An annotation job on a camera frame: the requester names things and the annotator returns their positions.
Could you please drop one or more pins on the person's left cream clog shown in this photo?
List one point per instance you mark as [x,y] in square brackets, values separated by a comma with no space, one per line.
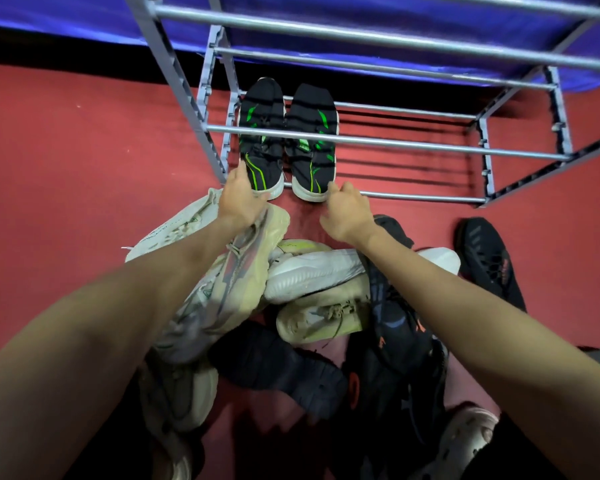
[172,459]

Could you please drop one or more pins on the person's cream clog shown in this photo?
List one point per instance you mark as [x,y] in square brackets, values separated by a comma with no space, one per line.
[465,434]
[172,459]

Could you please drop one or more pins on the person's right forearm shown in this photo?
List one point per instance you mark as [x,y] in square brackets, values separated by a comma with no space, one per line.
[480,344]

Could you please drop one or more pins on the black sneaker green stripes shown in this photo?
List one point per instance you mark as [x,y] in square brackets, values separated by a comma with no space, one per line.
[312,164]
[262,164]

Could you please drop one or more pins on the black sneaker red patch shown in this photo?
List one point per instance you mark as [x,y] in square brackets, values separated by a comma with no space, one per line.
[485,259]
[375,409]

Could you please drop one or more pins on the person's left hand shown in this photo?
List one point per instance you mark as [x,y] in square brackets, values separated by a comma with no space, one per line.
[240,199]

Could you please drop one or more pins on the white knit sneaker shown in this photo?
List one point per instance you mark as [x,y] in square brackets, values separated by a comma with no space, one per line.
[185,394]
[175,229]

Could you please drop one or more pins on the grey metal shoe rack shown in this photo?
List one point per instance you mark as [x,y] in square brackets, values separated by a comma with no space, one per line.
[405,143]

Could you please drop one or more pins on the person's right cream clog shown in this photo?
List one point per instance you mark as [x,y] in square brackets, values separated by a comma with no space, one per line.
[465,434]

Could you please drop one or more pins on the person's right hand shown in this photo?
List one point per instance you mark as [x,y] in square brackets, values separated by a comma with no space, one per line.
[347,214]

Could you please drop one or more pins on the blue tarp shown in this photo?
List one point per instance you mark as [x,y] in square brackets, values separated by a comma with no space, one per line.
[55,14]

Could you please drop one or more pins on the plain white sneaker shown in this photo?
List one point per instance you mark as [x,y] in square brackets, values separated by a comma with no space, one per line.
[440,259]

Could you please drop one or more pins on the person's left forearm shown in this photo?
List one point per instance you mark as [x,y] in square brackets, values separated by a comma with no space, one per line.
[105,344]

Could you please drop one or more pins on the pale yellow sneaker white sole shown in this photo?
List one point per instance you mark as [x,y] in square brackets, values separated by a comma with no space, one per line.
[305,277]
[320,314]

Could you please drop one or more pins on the dark grey sneaker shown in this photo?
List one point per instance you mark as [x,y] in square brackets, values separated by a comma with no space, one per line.
[270,364]

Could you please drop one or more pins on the black sneaker white pattern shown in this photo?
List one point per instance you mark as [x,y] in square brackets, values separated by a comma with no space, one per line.
[430,389]

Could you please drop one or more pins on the person's black trousers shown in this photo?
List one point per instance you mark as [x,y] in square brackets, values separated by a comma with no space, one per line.
[505,459]

